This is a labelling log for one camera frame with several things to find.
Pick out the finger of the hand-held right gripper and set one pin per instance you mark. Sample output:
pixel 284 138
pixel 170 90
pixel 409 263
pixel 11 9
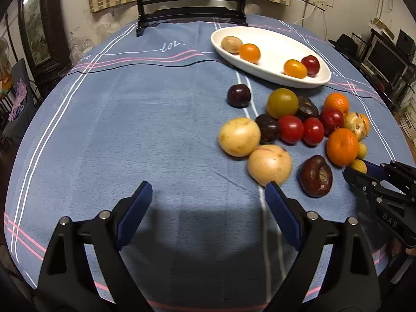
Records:
pixel 357 177
pixel 378 170

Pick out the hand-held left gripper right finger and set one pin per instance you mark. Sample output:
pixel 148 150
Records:
pixel 282 209

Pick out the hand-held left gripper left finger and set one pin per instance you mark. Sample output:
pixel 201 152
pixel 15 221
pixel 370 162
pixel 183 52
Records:
pixel 135 208

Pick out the small yellow kumquat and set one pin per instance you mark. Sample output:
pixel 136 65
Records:
pixel 362 150
pixel 358 165

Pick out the yellow potato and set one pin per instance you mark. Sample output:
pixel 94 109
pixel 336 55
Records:
pixel 269 164
pixel 239 136

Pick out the pale yellow onion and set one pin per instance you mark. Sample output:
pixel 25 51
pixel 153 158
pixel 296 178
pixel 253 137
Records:
pixel 355 126

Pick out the red tomato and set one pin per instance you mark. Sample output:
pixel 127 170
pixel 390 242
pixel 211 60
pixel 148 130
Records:
pixel 291 129
pixel 311 65
pixel 313 131

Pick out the dark purple plum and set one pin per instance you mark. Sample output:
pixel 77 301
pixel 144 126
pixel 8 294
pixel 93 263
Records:
pixel 268 129
pixel 239 95

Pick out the green yellow tomato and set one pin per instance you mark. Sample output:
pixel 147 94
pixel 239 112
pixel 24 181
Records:
pixel 282 103

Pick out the white oval plate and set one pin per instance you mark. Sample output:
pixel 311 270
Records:
pixel 276 52

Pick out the person's right hand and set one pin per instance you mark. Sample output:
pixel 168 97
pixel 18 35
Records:
pixel 411 252

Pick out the white bucket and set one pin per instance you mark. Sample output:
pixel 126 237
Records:
pixel 409 120

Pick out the black desk rack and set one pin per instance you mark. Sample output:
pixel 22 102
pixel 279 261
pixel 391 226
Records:
pixel 399 91

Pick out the blue striped tablecloth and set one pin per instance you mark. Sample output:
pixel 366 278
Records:
pixel 130 120

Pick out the computer monitor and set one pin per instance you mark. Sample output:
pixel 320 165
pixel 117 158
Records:
pixel 385 60

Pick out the red tomato on plate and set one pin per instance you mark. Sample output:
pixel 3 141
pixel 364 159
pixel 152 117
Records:
pixel 311 65

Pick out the orange tomato on plate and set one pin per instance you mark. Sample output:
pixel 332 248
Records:
pixel 295 68

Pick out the black speaker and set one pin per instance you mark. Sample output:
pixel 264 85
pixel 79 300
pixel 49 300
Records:
pixel 406 43

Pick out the black hat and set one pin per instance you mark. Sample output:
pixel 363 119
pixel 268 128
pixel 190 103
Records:
pixel 344 43

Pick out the purple cloth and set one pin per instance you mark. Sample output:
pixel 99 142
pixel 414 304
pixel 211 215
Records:
pixel 19 100

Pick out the clear plastic bag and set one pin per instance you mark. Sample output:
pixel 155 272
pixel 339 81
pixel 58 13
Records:
pixel 79 47

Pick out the dark chair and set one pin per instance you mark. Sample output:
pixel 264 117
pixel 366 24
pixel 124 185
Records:
pixel 22 71

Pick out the dark framed painting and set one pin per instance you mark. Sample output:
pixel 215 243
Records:
pixel 35 29

